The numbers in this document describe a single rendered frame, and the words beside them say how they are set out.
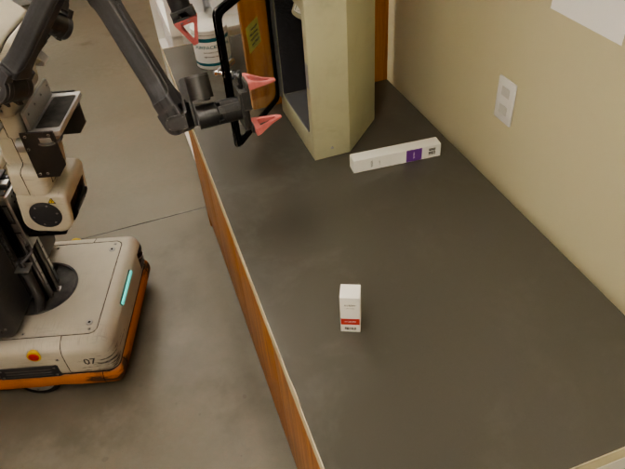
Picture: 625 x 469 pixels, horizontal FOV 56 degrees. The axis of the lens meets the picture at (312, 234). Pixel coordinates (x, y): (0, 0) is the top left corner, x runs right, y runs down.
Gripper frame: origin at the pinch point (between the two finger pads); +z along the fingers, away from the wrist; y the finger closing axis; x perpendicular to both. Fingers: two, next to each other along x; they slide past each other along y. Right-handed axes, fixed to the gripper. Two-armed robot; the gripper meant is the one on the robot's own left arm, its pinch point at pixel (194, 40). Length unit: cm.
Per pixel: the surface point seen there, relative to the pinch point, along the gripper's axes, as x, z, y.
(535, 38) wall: -72, 20, -53
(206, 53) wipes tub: 0.3, 11.0, 48.5
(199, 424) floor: 54, 122, -9
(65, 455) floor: 100, 111, -10
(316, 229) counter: -12, 47, -46
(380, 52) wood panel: -55, 28, 20
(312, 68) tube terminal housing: -26.5, 14.3, -24.6
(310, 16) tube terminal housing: -29.6, 1.6, -28.2
